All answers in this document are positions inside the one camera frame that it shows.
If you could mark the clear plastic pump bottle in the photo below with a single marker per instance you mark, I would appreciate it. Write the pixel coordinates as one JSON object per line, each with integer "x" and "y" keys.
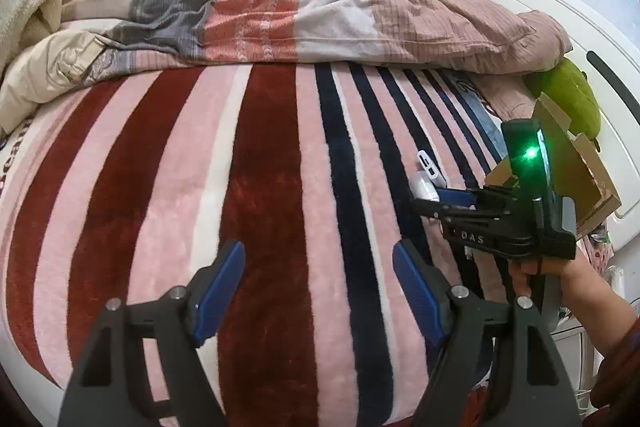
{"x": 428, "y": 179}

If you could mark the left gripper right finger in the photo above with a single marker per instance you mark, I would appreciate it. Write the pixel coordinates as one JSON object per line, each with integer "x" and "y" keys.
{"x": 469, "y": 339}

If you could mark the cream fluffy blanket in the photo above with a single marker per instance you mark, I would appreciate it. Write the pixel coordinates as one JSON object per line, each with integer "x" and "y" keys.
{"x": 42, "y": 60}

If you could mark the person's right hand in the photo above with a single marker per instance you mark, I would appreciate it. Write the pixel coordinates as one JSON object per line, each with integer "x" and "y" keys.
{"x": 542, "y": 271}

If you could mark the white bed headboard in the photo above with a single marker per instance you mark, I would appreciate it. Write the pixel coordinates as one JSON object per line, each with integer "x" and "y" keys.
{"x": 611, "y": 63}

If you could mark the striped fleece bed blanket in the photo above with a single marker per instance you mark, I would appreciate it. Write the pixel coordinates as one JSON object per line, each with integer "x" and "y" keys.
{"x": 128, "y": 188}

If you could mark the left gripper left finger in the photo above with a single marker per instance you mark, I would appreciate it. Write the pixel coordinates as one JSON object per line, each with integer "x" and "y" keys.
{"x": 140, "y": 362}

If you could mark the pink grey patchwork quilt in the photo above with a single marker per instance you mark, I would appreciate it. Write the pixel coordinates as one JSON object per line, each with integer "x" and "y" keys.
{"x": 471, "y": 35}

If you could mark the green plush pillow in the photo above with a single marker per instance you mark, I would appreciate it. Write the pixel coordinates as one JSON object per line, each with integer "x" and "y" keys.
{"x": 568, "y": 88}

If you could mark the person's right forearm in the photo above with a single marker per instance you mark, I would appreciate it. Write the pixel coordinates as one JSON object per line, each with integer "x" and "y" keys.
{"x": 613, "y": 328}

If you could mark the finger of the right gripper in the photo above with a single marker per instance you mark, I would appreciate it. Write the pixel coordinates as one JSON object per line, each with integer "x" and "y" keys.
{"x": 440, "y": 209}
{"x": 456, "y": 198}

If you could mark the brown cardboard box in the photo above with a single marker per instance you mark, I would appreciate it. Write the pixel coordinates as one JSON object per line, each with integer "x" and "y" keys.
{"x": 576, "y": 168}

